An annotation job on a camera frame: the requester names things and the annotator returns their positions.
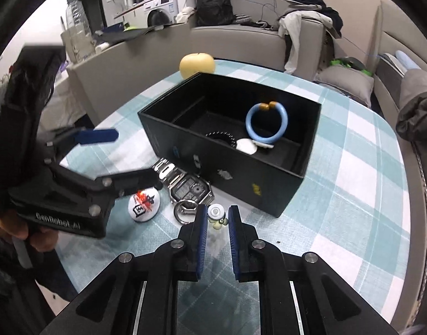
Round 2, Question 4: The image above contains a black backpack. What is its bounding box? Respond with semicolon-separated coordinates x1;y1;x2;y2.
195;0;235;27

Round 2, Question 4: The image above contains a person's left hand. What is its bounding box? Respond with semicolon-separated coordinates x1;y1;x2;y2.
0;218;58;252

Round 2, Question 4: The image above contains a grey upholstered bed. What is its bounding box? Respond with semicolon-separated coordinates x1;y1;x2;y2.
373;0;427;121

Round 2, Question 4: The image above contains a checked teal tablecloth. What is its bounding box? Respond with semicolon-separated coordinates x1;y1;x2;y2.
56;59;410;323

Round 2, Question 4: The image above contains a white round badge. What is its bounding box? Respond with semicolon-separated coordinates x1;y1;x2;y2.
129;188;161;223

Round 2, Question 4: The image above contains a blue cable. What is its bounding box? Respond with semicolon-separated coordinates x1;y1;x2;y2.
230;0;281;26

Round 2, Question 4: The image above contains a silver key ring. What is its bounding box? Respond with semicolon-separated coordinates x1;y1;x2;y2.
174;199;199;224

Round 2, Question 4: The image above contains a green plastic item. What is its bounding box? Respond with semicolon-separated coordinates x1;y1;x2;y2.
331;57;373;76

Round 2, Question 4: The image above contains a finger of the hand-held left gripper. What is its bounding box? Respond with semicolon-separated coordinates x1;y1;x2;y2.
50;165;164;199
47;128;119;155

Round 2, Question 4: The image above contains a large clear water bottle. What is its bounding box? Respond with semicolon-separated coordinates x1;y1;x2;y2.
65;0;96;64

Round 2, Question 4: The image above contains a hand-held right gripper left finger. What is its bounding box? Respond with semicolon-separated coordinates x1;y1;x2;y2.
39;204;209;335

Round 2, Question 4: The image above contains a white shell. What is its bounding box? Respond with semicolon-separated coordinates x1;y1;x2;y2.
236;138;259;155

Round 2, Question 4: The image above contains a dark clothes pile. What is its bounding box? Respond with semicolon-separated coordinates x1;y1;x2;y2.
282;0;344;38

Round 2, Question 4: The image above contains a dark jacket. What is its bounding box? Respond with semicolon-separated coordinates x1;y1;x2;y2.
396;91;427;144

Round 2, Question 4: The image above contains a blue bangle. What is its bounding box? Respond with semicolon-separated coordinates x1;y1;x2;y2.
245;101;288;145

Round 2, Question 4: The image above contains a grey cushion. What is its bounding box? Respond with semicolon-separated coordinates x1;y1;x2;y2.
316;64;375;108

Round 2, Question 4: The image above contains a grey sofa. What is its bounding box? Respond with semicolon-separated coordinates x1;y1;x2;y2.
67;17;335;127

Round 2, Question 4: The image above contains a yellow apple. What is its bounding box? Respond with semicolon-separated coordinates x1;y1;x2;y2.
179;52;214;79

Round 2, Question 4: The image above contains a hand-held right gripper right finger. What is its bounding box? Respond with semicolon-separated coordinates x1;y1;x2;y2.
227;205;400;335

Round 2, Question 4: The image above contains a light blue pillow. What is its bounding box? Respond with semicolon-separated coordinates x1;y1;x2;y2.
394;50;419;75

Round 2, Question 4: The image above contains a silver digital wristwatch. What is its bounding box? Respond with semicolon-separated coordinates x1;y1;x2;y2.
152;158;214;207

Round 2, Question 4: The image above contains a black box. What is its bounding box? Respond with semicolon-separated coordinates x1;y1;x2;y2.
137;71;322;219

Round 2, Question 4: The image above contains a white washing machine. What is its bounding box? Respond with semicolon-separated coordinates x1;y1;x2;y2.
123;0;181;29

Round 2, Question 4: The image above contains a small white charm earring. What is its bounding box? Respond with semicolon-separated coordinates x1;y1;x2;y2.
207;204;230;231

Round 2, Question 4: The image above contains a white garment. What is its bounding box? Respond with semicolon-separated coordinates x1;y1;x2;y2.
278;9;335;75

